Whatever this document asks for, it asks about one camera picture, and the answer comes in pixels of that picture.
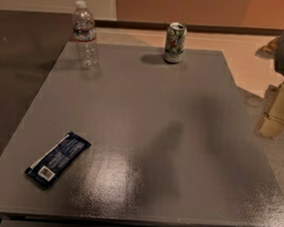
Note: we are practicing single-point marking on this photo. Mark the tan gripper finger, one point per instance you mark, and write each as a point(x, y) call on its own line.
point(268, 50)
point(271, 124)

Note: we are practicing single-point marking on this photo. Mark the clear plastic water bottle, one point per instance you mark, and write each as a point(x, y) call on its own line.
point(85, 35)

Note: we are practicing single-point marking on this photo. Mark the blue rxbar blueberry wrapper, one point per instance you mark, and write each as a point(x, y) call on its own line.
point(49, 167)

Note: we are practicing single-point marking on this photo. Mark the green white 7up can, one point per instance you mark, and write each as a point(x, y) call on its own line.
point(174, 42)

